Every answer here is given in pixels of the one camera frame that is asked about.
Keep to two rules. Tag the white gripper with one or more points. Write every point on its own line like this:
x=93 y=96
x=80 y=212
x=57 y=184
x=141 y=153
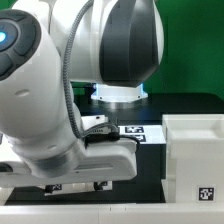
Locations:
x=53 y=161

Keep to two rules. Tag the white fence rail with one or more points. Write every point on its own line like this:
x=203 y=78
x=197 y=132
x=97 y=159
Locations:
x=4 y=195
x=114 y=214

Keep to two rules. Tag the white drawer cabinet box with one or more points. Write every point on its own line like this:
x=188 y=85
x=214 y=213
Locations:
x=194 y=158

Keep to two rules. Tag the white marker sheet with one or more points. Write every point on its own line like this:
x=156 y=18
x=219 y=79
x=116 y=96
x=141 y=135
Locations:
x=146 y=134

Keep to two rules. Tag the white left fence rail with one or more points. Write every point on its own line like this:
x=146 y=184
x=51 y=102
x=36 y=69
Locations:
x=4 y=195

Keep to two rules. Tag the white drawer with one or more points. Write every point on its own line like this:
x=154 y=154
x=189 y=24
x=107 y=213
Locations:
x=78 y=188

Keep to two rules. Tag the white front fence rail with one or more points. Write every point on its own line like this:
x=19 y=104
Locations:
x=114 y=214

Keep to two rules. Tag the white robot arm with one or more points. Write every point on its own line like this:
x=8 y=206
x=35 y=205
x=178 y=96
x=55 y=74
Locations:
x=45 y=47

